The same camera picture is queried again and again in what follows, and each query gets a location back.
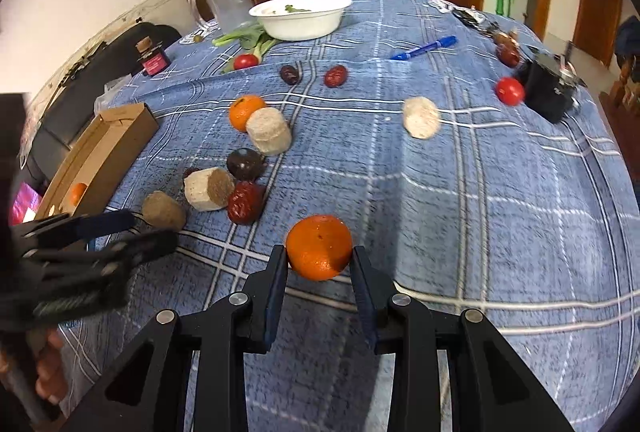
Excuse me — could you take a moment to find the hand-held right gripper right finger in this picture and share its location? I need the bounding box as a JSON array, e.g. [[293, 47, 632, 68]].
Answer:
[[350, 245, 576, 432]]

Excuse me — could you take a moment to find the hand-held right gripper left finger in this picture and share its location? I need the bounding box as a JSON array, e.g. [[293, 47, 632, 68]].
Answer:
[[60, 245, 291, 432]]

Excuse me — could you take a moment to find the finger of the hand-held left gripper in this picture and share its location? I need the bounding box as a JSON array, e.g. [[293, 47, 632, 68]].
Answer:
[[10, 209, 138, 254], [20, 229, 179, 286]]

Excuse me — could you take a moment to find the brownish yam piece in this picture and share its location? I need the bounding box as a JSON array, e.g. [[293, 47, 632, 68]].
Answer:
[[141, 191, 188, 232]]

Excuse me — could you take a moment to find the beige yam piece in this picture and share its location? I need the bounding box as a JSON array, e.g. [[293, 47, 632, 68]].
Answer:
[[246, 107, 293, 157], [403, 97, 441, 139], [183, 167, 236, 212]]

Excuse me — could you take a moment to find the brown cardboard box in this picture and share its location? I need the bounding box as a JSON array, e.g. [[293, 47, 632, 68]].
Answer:
[[35, 102, 161, 219]]

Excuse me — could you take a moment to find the large red jujube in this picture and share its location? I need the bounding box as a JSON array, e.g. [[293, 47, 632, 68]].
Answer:
[[228, 181, 266, 226]]

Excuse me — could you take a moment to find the dark purple passion fruit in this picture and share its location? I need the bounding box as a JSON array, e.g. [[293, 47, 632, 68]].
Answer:
[[226, 148, 265, 181]]

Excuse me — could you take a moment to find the person's left hand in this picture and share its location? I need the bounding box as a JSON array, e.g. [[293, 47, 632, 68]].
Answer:
[[32, 329, 69, 407]]

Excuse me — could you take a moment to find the pink gift bag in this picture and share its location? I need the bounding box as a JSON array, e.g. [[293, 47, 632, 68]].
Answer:
[[10, 182, 43, 223]]

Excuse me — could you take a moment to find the blue plaid blanket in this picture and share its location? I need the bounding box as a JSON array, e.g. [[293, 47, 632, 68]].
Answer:
[[60, 0, 636, 432]]

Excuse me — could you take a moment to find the clear plastic bag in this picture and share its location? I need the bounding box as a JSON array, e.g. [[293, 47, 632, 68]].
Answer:
[[94, 75, 133, 110]]

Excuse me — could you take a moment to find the black leather sofa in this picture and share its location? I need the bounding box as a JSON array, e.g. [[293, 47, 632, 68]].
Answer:
[[25, 23, 183, 183]]

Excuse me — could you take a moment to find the dark bottle with pink label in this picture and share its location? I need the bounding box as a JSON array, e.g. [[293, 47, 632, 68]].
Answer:
[[136, 37, 171, 78]]

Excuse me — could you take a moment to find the clear plastic pitcher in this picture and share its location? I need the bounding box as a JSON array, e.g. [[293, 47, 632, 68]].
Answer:
[[187, 0, 256, 36]]

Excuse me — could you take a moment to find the blue pen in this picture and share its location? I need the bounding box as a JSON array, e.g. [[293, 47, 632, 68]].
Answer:
[[390, 35, 458, 61]]

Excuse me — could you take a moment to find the white bowl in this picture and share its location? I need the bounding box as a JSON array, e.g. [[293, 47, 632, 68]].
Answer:
[[249, 0, 353, 40]]

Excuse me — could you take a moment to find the black metal device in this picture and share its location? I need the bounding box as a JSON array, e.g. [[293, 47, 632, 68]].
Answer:
[[520, 52, 583, 124]]

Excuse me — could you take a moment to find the brown red jujube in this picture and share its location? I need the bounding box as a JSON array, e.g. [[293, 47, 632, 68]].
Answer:
[[497, 40, 522, 67]]

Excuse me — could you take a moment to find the bunch of keys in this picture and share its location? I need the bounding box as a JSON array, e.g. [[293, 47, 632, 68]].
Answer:
[[452, 6, 501, 36]]

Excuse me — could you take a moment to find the wooden door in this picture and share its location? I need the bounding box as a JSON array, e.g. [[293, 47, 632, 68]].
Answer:
[[572, 0, 623, 68]]

